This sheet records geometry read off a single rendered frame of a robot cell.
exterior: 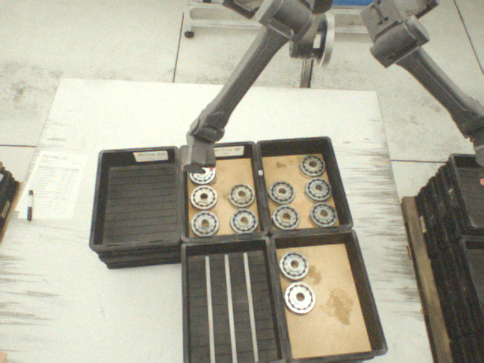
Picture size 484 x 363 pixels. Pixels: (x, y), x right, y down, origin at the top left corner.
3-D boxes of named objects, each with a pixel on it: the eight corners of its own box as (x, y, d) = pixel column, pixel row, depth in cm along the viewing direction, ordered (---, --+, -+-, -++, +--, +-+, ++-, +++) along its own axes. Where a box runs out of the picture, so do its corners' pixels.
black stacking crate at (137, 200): (107, 167, 158) (99, 150, 148) (181, 162, 161) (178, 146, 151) (98, 261, 138) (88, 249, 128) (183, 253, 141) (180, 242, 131)
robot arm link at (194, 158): (225, 125, 110) (198, 115, 106) (222, 160, 105) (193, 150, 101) (206, 144, 119) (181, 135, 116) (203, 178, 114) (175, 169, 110)
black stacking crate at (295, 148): (254, 157, 163) (255, 141, 153) (323, 153, 165) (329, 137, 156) (266, 246, 143) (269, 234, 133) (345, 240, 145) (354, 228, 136)
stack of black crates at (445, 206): (411, 196, 233) (449, 153, 194) (462, 197, 234) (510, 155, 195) (426, 261, 213) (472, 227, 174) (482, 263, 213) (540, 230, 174)
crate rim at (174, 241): (100, 153, 150) (98, 150, 148) (179, 148, 152) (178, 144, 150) (90, 252, 130) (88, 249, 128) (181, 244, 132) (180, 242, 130)
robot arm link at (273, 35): (311, 9, 88) (272, -16, 83) (317, 22, 84) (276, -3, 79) (218, 134, 115) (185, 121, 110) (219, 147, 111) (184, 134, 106)
